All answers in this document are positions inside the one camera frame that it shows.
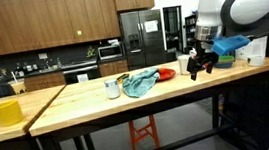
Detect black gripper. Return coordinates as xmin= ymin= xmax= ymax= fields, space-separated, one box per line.
xmin=183 ymin=39 xmax=222 ymax=82

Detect blue towel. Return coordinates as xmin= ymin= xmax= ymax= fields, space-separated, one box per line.
xmin=120 ymin=66 xmax=163 ymax=100

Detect tall white cup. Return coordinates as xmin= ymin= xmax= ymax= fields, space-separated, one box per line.
xmin=177 ymin=54 xmax=194 ymax=76

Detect blue bowl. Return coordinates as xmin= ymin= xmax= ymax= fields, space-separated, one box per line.
xmin=214 ymin=60 xmax=235 ymax=71

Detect green bowl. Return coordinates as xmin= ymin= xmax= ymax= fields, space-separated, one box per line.
xmin=217 ymin=54 xmax=236 ymax=64

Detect black shelf unit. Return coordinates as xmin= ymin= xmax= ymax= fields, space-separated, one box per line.
xmin=183 ymin=13 xmax=202 ymax=48

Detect dark glass door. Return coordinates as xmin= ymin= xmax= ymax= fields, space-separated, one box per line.
xmin=162 ymin=5 xmax=186 ymax=54

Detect white bowl with dark contents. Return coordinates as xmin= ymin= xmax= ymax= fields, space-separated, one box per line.
xmin=246 ymin=53 xmax=267 ymax=68

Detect white box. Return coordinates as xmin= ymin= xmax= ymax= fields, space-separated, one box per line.
xmin=233 ymin=35 xmax=269 ymax=62

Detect stainless steel refrigerator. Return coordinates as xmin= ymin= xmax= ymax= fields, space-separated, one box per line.
xmin=118 ymin=8 xmax=168 ymax=71

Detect white paper on refrigerator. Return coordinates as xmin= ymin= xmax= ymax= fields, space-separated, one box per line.
xmin=143 ymin=19 xmax=159 ymax=34

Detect yellow and black object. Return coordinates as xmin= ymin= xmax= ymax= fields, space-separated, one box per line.
xmin=115 ymin=72 xmax=131 ymax=85

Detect orange metal stool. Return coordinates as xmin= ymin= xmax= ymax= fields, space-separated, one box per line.
xmin=127 ymin=114 xmax=161 ymax=150

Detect brown wooden lower cabinet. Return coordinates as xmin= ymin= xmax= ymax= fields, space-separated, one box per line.
xmin=98 ymin=59 xmax=130 ymax=78
xmin=23 ymin=70 xmax=67 ymax=93

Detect small white can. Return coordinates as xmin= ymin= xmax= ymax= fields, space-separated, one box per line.
xmin=103 ymin=78 xmax=122 ymax=100

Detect silver microwave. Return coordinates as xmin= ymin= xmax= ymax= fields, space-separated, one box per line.
xmin=96 ymin=43 xmax=125 ymax=61

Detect small green plant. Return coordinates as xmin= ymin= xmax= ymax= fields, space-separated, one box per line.
xmin=85 ymin=45 xmax=96 ymax=59

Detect wooden table black legs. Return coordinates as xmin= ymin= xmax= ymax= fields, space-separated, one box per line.
xmin=0 ymin=84 xmax=74 ymax=150
xmin=23 ymin=51 xmax=269 ymax=150

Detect black built-in oven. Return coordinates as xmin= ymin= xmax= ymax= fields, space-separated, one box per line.
xmin=62 ymin=64 xmax=101 ymax=85

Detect long brown upper cabinets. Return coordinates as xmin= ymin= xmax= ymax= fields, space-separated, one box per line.
xmin=0 ymin=0 xmax=123 ymax=57

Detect plastic cup with straw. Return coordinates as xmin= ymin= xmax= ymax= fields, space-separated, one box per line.
xmin=7 ymin=69 xmax=28 ymax=96

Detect yellow mug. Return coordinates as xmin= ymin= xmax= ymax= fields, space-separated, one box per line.
xmin=0 ymin=98 xmax=26 ymax=128

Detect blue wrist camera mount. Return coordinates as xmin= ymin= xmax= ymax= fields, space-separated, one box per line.
xmin=210 ymin=33 xmax=252 ymax=57

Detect white wall outlet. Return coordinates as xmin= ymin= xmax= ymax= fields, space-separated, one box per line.
xmin=37 ymin=52 xmax=49 ymax=60

